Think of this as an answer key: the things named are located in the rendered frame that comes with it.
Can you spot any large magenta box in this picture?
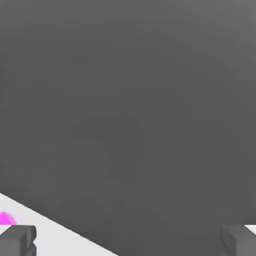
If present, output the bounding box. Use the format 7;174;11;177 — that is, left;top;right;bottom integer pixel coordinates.
0;211;18;227

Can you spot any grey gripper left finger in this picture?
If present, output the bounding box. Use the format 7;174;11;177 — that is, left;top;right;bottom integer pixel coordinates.
0;224;38;256

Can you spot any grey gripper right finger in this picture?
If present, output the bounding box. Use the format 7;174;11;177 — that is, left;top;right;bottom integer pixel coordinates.
219;223;256;256

